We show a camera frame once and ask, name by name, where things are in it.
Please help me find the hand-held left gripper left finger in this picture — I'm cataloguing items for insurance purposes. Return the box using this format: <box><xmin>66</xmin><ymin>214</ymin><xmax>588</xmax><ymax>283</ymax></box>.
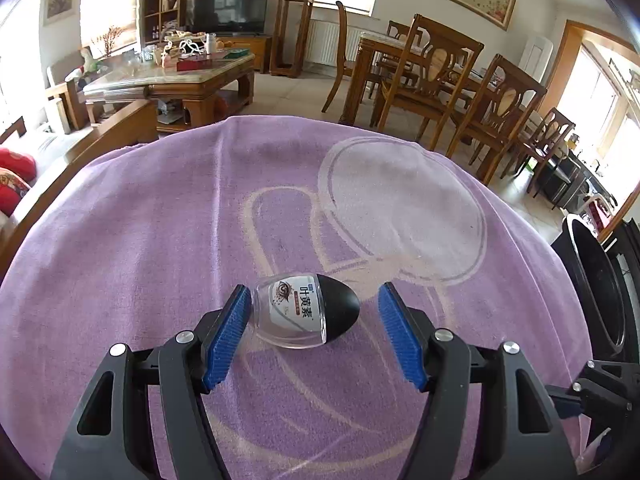
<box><xmin>50</xmin><ymin>285</ymin><xmax>253</xmax><ymax>480</ymax></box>

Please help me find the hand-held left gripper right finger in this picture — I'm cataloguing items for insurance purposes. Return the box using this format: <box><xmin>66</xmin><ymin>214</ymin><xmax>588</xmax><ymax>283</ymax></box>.
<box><xmin>377</xmin><ymin>282</ymin><xmax>593</xmax><ymax>480</ymax></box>

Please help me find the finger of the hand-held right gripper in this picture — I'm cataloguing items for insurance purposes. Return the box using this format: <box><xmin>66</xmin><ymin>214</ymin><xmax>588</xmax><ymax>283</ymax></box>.
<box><xmin>547</xmin><ymin>360</ymin><xmax>637</xmax><ymax>423</ymax></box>

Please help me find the clear bottle with black cap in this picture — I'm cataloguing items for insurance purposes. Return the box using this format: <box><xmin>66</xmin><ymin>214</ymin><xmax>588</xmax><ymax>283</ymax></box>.
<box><xmin>248</xmin><ymin>273</ymin><xmax>361</xmax><ymax>351</ymax></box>

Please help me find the black round bin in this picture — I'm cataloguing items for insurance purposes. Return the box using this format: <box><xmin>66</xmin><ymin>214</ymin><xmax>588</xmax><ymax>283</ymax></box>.
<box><xmin>550</xmin><ymin>212</ymin><xmax>630</xmax><ymax>362</ymax></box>

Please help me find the purple printed cloth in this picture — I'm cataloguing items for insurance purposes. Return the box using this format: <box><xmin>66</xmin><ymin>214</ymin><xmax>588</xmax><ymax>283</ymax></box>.
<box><xmin>0</xmin><ymin>115</ymin><xmax>596</xmax><ymax>480</ymax></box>

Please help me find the wooden sofa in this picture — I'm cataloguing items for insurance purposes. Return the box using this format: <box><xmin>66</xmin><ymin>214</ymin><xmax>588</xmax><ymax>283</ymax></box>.
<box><xmin>0</xmin><ymin>97</ymin><xmax>161</xmax><ymax>281</ymax></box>

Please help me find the wooden dining chair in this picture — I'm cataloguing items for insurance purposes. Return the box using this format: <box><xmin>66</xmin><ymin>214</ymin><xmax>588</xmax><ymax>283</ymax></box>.
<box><xmin>444</xmin><ymin>54</ymin><xmax>549</xmax><ymax>187</ymax></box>
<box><xmin>371</xmin><ymin>14</ymin><xmax>485</xmax><ymax>152</ymax></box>
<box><xmin>515</xmin><ymin>106</ymin><xmax>577</xmax><ymax>197</ymax></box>
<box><xmin>321</xmin><ymin>1</ymin><xmax>372</xmax><ymax>114</ymax></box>

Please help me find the wooden glass-topped coffee table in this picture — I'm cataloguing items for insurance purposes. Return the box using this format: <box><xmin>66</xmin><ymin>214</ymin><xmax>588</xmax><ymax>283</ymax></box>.
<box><xmin>82</xmin><ymin>52</ymin><xmax>257</xmax><ymax>134</ymax></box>

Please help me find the red patterned cushion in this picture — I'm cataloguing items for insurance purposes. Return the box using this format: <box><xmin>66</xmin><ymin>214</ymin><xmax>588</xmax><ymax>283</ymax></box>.
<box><xmin>0</xmin><ymin>170</ymin><xmax>32</xmax><ymax>217</ymax></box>

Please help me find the red flat box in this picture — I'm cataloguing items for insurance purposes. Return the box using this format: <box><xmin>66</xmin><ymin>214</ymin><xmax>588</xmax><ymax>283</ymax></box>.
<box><xmin>175</xmin><ymin>57</ymin><xmax>217</xmax><ymax>73</ymax></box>

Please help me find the wooden television cabinet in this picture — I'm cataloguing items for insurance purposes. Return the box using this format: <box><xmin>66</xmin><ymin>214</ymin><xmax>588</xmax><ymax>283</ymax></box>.
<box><xmin>215</xmin><ymin>34</ymin><xmax>273</xmax><ymax>74</ymax></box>

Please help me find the wooden dining table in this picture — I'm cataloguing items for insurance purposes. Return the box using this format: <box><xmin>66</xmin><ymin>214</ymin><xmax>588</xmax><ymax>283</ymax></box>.
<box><xmin>340</xmin><ymin>31</ymin><xmax>501</xmax><ymax>127</ymax></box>

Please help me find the wooden armchair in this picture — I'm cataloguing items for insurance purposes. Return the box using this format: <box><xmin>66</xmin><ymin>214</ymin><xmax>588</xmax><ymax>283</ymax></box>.
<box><xmin>46</xmin><ymin>47</ymin><xmax>102</xmax><ymax>132</ymax></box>

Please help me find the white ornate rack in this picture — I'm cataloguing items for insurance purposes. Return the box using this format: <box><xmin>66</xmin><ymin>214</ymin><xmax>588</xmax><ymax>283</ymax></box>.
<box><xmin>164</xmin><ymin>30</ymin><xmax>207</xmax><ymax>61</ymax></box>

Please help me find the white standing air conditioner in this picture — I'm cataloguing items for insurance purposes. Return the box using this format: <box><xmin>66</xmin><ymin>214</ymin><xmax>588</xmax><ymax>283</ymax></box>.
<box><xmin>517</xmin><ymin>34</ymin><xmax>554</xmax><ymax>87</ymax></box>

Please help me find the tall wooden plant stand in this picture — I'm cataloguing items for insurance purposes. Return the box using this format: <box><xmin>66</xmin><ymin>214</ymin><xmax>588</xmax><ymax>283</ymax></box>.
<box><xmin>270</xmin><ymin>0</ymin><xmax>315</xmax><ymax>79</ymax></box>

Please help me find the black flat television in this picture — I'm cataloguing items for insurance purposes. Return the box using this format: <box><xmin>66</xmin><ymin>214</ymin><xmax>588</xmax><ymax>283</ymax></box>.
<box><xmin>185</xmin><ymin>0</ymin><xmax>271</xmax><ymax>37</ymax></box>

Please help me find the wooden bookshelf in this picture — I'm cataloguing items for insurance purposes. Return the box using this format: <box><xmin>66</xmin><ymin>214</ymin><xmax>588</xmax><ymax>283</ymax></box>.
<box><xmin>140</xmin><ymin>0</ymin><xmax>201</xmax><ymax>47</ymax></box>

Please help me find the small framed flower picture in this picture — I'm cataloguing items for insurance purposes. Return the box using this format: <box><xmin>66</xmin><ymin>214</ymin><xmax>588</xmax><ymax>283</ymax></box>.
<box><xmin>42</xmin><ymin>0</ymin><xmax>78</xmax><ymax>26</ymax></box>

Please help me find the white wall radiator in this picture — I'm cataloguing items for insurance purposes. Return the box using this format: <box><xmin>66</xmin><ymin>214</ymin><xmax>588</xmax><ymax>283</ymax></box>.
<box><xmin>305</xmin><ymin>20</ymin><xmax>372</xmax><ymax>69</ymax></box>

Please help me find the wooden door frame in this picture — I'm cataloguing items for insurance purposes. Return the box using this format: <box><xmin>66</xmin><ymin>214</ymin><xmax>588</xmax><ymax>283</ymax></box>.
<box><xmin>551</xmin><ymin>19</ymin><xmax>640</xmax><ymax>233</ymax></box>

